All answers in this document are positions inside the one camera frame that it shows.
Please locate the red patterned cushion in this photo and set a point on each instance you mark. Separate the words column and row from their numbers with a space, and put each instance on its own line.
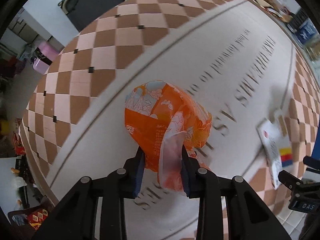
column 36, row 217

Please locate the white card with coloured stripes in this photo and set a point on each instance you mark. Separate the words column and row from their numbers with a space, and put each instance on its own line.
column 275, row 150

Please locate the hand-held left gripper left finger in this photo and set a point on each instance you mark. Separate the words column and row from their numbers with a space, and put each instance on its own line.
column 138, row 176

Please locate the checkered printed tablecloth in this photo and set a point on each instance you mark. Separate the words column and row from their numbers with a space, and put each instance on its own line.
column 225, row 42

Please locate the black spray can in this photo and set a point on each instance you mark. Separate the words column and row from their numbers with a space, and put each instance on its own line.
column 298, row 17

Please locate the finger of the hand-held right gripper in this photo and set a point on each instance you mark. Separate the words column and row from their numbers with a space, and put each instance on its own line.
column 290, row 180
column 312, row 163

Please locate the brown cardboard pieces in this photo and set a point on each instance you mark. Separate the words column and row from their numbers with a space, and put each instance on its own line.
column 262, row 0

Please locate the gold glass bottle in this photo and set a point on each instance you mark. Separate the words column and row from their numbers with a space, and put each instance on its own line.
column 314, row 51

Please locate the blue white bottle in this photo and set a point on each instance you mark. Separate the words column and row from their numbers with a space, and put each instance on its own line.
column 305, row 32

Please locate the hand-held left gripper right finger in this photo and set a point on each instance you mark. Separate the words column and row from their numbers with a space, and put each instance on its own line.
column 186, row 180

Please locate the grey folding cot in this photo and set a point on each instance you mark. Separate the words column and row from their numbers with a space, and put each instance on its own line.
column 90, row 5

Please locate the pink suitcase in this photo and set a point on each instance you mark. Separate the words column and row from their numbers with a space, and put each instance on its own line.
column 43, row 56

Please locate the orange plastic bag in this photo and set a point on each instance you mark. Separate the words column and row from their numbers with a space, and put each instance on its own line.
column 160, row 125

